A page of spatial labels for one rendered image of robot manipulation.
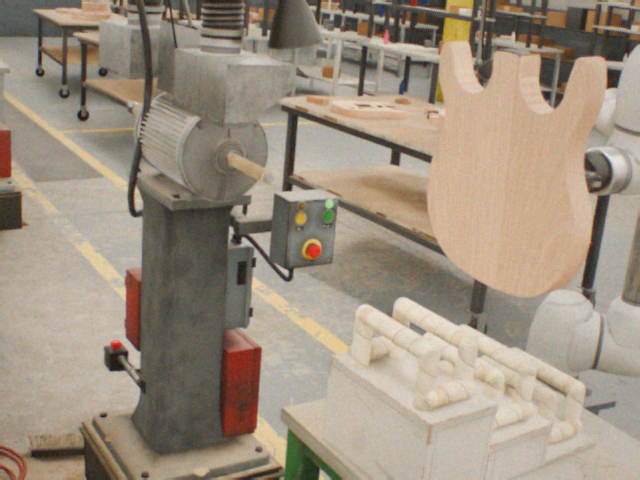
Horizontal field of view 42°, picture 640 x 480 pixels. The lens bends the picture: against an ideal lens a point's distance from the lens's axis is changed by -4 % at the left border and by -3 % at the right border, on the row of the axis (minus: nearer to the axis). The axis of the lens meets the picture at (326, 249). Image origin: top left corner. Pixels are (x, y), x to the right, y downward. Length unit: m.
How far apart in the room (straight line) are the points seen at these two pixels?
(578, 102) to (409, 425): 0.56
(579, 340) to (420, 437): 1.04
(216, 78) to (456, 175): 0.66
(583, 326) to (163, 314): 1.17
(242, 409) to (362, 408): 1.30
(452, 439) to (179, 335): 1.32
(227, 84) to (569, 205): 0.86
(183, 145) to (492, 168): 0.99
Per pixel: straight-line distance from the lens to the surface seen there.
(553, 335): 2.34
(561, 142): 1.35
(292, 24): 2.08
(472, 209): 1.51
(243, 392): 2.73
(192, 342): 2.59
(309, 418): 1.68
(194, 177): 2.25
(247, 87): 1.93
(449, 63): 1.51
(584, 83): 1.31
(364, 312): 1.45
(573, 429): 1.70
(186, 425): 2.71
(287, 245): 2.42
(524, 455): 1.57
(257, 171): 2.10
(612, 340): 2.36
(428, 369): 1.35
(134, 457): 2.72
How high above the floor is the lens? 1.75
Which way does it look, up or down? 18 degrees down
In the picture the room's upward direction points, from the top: 5 degrees clockwise
